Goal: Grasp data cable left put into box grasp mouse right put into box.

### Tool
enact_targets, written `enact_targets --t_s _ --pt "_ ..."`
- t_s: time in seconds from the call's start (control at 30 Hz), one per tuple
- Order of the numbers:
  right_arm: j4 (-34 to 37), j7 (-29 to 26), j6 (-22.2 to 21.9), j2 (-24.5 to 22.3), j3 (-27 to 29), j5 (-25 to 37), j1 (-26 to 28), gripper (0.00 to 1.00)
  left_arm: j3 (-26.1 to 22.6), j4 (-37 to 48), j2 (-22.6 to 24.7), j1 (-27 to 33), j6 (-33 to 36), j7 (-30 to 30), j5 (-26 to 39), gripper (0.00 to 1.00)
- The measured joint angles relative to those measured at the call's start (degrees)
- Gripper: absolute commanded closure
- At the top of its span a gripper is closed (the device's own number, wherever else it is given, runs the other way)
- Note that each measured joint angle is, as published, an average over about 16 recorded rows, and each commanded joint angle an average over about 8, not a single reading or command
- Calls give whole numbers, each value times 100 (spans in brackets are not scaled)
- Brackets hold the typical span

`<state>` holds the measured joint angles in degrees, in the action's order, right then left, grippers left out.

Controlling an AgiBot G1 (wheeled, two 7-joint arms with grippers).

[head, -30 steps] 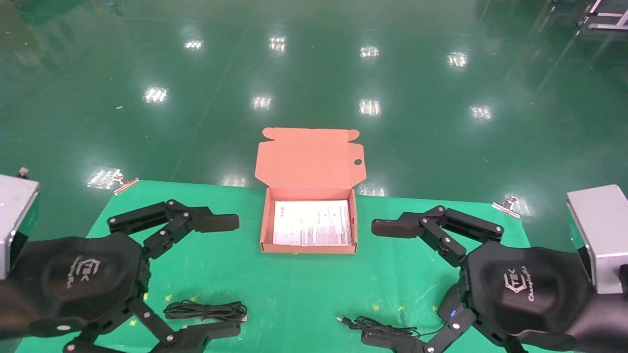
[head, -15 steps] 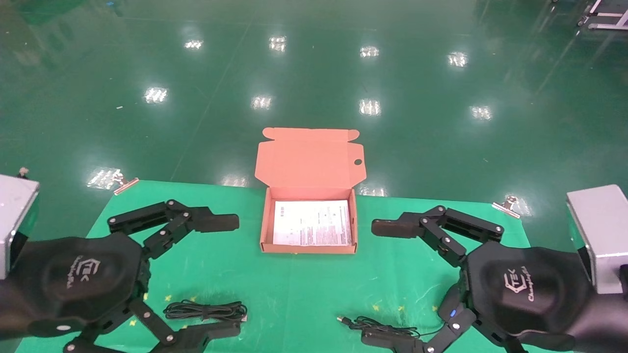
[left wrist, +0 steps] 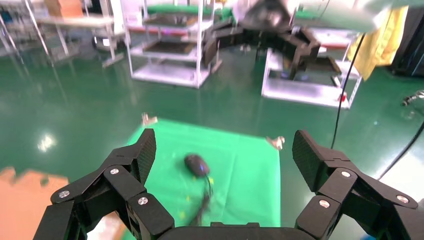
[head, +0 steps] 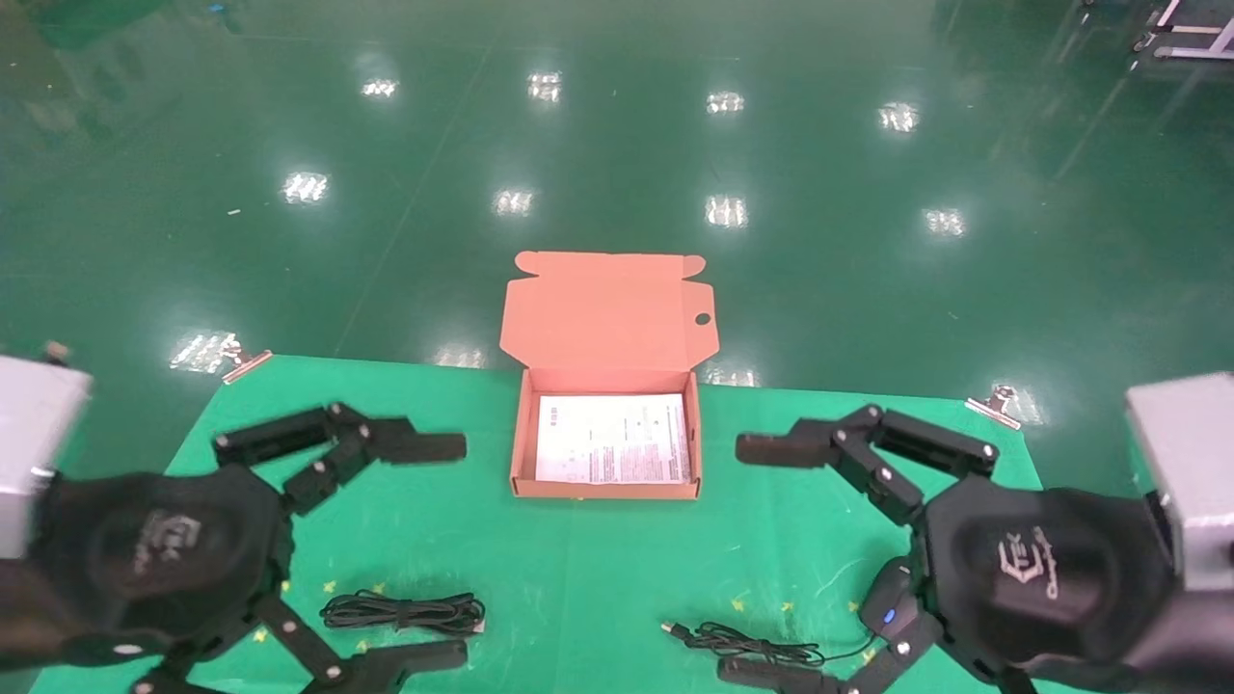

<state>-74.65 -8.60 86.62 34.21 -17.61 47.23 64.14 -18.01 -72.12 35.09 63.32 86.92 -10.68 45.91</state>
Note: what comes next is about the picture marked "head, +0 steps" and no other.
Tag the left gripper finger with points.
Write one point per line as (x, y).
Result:
(424, 448)
(415, 658)

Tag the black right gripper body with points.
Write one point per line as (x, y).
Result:
(1041, 578)

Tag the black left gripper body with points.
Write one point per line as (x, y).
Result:
(164, 549)

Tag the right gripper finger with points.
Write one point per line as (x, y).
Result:
(786, 448)
(771, 675)

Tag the orange cardboard box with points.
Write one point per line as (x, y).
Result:
(607, 318)

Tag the white printed instruction sheet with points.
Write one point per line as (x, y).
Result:
(617, 439)

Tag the metal table clip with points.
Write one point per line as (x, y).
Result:
(993, 410)
(249, 364)

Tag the green table cloth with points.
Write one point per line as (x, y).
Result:
(578, 578)

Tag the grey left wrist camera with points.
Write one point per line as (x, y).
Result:
(34, 443)

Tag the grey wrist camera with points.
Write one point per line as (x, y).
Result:
(1191, 463)
(34, 443)

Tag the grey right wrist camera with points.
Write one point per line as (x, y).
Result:
(1191, 463)

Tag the white metal frame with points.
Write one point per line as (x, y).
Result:
(1195, 52)

